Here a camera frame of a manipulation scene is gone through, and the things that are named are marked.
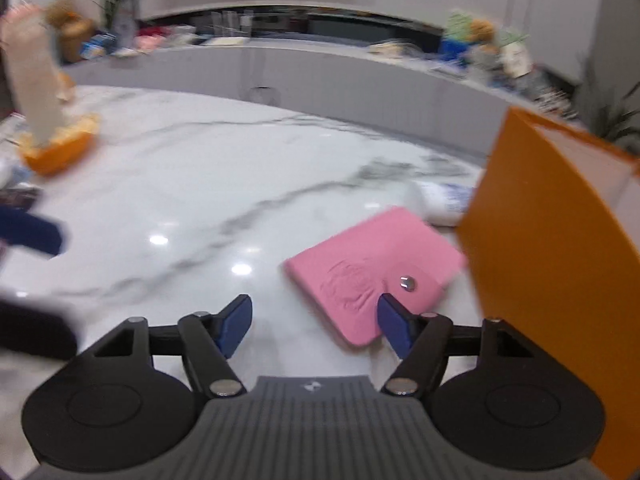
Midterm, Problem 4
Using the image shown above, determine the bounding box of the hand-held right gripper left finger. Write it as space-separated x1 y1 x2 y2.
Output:
94 293 254 398

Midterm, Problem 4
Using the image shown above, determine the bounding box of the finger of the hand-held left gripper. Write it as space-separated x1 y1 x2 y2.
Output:
0 207 67 260
0 299 80 362

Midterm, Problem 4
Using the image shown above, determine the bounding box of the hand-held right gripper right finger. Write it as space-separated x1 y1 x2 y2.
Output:
377 292 537 398

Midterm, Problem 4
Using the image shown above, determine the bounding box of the pink snap wallet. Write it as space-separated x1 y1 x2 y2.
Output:
283 205 469 349

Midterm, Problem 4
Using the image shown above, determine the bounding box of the orange storage box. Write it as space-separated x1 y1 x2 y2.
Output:
455 106 640 480

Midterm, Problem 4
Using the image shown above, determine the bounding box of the orange fruit peel half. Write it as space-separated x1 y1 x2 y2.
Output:
18 113 101 177

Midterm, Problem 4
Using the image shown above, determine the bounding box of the white tissue packet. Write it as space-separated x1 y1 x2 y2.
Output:
407 181 484 226

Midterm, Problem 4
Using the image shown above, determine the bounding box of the small blue white box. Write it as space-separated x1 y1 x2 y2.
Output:
79 34 119 60

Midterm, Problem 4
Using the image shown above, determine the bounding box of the brown stuffed toy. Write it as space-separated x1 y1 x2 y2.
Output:
46 0 97 64

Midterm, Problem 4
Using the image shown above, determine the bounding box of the pink cloth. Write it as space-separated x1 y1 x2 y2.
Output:
135 27 171 52

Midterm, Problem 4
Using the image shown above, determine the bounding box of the green potted plant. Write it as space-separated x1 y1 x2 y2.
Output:
94 0 142 49
572 54 640 157

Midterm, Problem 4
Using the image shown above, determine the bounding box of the white television console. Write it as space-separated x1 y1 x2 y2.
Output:
60 4 587 160

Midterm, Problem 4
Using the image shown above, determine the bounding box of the blue printed box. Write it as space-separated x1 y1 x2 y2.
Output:
439 9 481 67

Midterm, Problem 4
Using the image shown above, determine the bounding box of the small brown teddy bear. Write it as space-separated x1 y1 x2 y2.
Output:
467 18 500 56

